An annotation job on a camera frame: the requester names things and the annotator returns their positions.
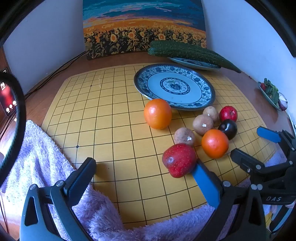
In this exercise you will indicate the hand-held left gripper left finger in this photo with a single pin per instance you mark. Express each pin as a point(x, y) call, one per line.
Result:
point(81, 176)

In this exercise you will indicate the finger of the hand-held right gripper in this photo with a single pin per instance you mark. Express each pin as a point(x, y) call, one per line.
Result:
point(268, 134)
point(245, 160)

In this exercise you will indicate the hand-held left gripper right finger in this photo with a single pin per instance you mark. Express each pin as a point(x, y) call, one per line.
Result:
point(205, 185)

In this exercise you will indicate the orange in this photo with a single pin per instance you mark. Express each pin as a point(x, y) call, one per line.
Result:
point(215, 143)
point(158, 113)

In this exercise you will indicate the dark plum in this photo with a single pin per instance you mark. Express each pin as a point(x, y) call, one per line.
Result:
point(228, 129)

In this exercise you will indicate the large red apple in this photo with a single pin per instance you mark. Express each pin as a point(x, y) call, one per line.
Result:
point(179, 160)

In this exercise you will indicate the small red apple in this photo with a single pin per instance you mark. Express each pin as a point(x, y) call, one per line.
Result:
point(228, 113)

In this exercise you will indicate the round brown fruit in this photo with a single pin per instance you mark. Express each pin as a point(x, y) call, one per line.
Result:
point(211, 113)
point(203, 124)
point(184, 137)

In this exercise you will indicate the large blue patterned plate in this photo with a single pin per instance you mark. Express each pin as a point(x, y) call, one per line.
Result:
point(175, 85)

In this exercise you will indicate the purple onion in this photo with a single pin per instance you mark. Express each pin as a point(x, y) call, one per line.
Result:
point(283, 102)

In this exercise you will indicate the plate of vegetables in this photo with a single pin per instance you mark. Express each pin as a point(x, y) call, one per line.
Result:
point(269, 98)

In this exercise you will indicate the green leafy vegetable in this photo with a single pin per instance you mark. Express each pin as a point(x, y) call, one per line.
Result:
point(271, 89)

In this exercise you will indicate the small red vegetable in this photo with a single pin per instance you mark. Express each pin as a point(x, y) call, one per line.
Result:
point(263, 86)

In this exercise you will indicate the purple fluffy towel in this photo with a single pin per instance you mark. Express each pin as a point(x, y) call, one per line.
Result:
point(34, 150)

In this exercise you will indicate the yellow go board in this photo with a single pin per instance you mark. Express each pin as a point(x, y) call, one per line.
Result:
point(104, 115)

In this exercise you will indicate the small blue patterned plate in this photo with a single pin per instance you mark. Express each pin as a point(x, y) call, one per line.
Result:
point(196, 64)

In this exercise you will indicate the phone with red screen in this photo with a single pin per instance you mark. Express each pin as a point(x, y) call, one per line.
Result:
point(7, 99)

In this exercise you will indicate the green cucumber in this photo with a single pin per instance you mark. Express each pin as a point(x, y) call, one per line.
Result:
point(185, 49)

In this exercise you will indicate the sunflower field painting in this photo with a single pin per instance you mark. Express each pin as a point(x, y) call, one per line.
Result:
point(138, 23)

